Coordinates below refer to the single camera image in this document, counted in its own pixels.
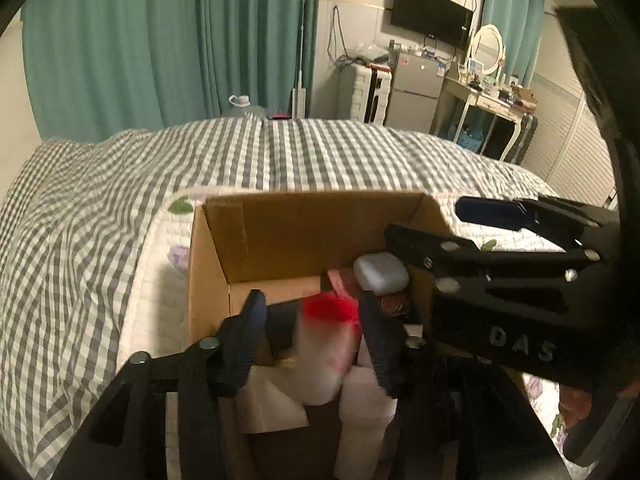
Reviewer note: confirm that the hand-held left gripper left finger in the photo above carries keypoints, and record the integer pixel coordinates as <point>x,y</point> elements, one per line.
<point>250,340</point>

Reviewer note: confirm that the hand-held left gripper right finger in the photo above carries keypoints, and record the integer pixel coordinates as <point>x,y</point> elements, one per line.
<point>380,350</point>

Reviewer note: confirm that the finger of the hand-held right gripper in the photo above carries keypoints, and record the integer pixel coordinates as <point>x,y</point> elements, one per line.
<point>435,252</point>
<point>492,212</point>

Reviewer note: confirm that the white bottle with red cap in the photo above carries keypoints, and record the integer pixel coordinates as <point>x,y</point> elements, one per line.
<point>325,355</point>

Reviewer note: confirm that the pale blue small case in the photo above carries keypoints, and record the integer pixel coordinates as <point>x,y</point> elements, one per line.
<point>380,272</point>

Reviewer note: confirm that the white paper packet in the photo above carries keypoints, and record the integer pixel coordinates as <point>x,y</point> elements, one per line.
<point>275,400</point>

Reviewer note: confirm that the white plastic bottle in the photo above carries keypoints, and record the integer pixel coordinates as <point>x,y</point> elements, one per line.
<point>365,425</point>

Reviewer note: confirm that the brown cardboard box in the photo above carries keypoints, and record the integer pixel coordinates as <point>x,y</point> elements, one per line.
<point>300,230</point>

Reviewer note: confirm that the blue plastic basket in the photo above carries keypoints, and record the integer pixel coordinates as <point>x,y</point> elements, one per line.
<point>470,137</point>

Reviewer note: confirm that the dark suitcase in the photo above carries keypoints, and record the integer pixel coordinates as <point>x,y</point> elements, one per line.
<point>522,137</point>

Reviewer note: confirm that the white dressing table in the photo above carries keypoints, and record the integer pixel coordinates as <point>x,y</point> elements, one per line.
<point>480,97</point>

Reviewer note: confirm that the white louvered wardrobe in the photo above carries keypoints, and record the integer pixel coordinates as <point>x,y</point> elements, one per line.
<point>570,125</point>

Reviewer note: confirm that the silver fridge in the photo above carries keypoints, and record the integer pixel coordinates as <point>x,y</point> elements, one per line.
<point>415,95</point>

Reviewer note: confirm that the white oval mirror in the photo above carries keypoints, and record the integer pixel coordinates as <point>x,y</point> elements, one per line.
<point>487,50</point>

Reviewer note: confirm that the white suitcase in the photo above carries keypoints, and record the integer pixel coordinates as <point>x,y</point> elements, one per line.
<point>360,95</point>

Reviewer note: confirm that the grey checkered bedsheet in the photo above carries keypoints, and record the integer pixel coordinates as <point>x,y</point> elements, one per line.
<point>90,240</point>

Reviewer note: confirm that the white flat mop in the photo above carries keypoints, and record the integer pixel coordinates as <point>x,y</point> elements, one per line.
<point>301,102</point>

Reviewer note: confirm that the clear plastic bag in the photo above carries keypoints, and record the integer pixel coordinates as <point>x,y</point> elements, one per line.
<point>370,52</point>

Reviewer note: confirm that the narrow green curtain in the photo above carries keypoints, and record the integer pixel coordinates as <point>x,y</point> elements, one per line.
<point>515,10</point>

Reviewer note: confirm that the clear water jug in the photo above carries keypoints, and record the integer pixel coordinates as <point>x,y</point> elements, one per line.
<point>247,109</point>

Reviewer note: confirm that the wide green curtain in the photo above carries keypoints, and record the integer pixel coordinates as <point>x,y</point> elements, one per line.
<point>150,45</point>

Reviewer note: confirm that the black wall television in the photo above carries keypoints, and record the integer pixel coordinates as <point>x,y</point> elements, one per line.
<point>432,12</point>

